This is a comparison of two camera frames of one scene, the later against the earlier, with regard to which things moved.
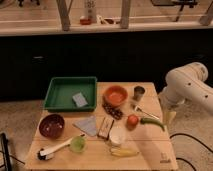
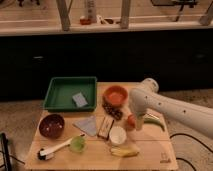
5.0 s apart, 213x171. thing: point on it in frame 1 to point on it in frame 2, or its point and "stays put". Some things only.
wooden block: [105, 128] stays put
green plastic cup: [78, 144] stays put
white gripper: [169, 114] to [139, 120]
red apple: [132, 120] stays put
